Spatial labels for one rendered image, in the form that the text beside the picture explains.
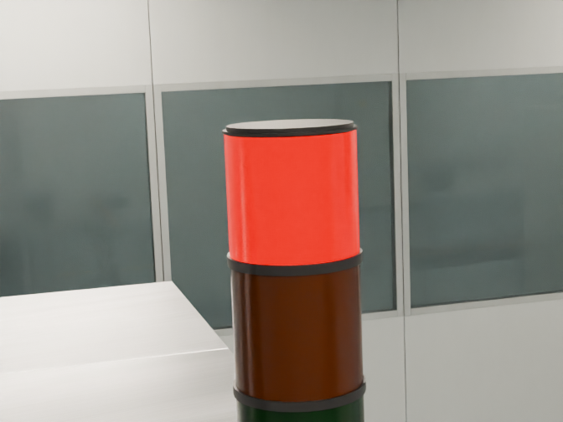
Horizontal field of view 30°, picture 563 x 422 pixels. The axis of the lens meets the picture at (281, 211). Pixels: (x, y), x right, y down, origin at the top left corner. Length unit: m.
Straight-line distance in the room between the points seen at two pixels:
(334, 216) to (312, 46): 4.73
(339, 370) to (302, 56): 4.72
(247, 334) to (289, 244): 0.04
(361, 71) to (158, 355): 4.24
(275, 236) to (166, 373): 0.58
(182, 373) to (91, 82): 4.00
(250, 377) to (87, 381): 0.56
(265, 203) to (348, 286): 0.04
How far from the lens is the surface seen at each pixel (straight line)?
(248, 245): 0.38
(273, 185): 0.37
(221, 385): 0.90
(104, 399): 0.89
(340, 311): 0.38
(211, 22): 4.98
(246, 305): 0.38
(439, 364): 5.56
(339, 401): 0.39
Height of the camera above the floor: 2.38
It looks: 9 degrees down
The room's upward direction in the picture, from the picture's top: 2 degrees counter-clockwise
